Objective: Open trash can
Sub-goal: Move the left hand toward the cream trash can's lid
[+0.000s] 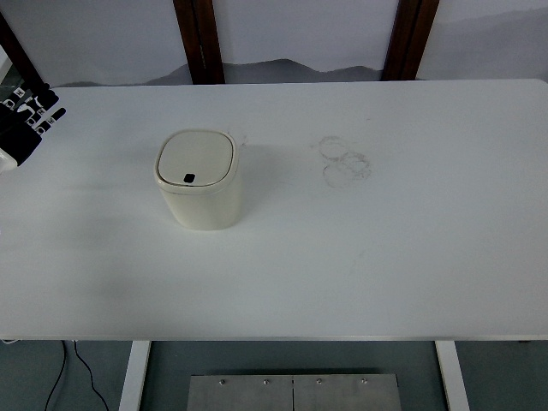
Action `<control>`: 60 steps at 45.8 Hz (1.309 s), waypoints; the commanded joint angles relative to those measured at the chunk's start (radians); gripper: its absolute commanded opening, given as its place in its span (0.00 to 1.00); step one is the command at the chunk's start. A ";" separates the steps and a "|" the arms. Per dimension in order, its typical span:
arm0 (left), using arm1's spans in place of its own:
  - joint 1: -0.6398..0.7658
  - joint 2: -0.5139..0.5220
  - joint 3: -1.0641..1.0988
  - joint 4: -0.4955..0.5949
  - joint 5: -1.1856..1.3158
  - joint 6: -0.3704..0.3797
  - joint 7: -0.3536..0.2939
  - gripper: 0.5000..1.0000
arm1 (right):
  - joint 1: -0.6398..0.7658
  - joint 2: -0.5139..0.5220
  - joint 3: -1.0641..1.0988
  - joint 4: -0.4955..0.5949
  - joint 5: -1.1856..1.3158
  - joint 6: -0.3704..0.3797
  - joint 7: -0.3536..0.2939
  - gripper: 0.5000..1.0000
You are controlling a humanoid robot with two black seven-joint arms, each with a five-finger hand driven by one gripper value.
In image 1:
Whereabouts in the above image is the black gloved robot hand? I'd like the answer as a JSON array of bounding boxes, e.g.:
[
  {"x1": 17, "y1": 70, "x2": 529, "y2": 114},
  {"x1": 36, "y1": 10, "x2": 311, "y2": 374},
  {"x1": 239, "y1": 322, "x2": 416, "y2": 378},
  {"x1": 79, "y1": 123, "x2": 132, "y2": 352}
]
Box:
[{"x1": 1, "y1": 82, "x2": 66, "y2": 167}]

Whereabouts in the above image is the cream plastic trash can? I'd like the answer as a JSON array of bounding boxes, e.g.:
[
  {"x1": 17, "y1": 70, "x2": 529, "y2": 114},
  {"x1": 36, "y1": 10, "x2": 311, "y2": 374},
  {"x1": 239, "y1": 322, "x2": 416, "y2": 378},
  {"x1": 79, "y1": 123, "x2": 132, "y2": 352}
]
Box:
[{"x1": 154, "y1": 129, "x2": 243, "y2": 230}]

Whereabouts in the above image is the white robot forearm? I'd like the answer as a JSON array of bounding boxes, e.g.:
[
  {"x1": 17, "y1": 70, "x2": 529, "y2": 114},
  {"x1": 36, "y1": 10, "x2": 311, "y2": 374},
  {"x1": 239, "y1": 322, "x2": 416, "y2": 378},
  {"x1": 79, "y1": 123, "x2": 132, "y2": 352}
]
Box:
[{"x1": 0, "y1": 149, "x2": 18, "y2": 174}]

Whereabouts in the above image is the left white table leg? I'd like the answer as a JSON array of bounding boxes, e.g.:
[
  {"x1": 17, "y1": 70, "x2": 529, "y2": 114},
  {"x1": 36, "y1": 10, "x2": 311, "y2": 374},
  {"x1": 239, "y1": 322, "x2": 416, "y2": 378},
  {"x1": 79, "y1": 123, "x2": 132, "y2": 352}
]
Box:
[{"x1": 118, "y1": 341, "x2": 152, "y2": 411}]

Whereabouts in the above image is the white table leg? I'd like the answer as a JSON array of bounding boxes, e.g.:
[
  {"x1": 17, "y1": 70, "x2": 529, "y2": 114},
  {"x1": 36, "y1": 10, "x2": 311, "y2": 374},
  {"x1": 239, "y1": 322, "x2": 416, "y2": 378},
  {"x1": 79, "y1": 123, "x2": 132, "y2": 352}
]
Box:
[
  {"x1": 435, "y1": 341, "x2": 470, "y2": 411},
  {"x1": 118, "y1": 341, "x2": 152, "y2": 411}
]

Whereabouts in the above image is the right white table leg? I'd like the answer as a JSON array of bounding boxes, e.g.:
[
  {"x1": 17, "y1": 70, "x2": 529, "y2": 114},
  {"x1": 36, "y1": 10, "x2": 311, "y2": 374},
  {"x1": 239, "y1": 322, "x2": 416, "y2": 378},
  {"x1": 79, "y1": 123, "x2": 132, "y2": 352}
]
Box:
[{"x1": 435, "y1": 341, "x2": 470, "y2": 411}]

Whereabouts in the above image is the dark wooden post far left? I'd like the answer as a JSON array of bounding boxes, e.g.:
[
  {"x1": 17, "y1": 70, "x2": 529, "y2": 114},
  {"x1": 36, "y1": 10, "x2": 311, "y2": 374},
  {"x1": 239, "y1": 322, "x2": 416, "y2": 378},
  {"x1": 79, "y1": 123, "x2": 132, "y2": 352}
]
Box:
[{"x1": 1, "y1": 15, "x2": 45, "y2": 91}]

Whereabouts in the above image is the left dark wooden frame post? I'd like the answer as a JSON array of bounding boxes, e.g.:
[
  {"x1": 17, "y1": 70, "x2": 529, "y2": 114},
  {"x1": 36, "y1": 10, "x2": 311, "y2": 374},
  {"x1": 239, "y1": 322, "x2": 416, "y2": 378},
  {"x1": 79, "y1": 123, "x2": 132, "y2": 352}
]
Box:
[{"x1": 172, "y1": 0, "x2": 225, "y2": 85}]

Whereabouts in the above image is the dark wooden frame post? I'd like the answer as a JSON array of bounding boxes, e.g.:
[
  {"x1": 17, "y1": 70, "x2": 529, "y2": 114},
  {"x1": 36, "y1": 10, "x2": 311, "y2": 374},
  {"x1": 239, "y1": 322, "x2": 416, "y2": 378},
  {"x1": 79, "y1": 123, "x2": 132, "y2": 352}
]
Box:
[
  {"x1": 380, "y1": 0, "x2": 440, "y2": 81},
  {"x1": 172, "y1": 0, "x2": 225, "y2": 85}
]

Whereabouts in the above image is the black cable on floor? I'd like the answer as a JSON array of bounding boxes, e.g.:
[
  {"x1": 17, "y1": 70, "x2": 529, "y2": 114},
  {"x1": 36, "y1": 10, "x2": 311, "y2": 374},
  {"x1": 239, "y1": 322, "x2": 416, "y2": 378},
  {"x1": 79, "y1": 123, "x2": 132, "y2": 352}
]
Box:
[{"x1": 44, "y1": 340, "x2": 110, "y2": 411}]

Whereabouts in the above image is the grey metal base plate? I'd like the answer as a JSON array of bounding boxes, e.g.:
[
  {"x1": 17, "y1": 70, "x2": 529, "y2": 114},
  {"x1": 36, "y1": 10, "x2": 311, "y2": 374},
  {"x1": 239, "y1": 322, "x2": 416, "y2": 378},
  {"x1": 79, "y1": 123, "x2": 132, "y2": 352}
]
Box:
[{"x1": 188, "y1": 373, "x2": 402, "y2": 410}]

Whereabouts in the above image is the right dark wooden frame post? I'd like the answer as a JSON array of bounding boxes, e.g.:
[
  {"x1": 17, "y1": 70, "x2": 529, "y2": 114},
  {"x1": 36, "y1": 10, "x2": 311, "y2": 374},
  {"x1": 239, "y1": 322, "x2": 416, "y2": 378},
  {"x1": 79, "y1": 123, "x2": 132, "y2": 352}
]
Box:
[{"x1": 380, "y1": 0, "x2": 440, "y2": 81}]

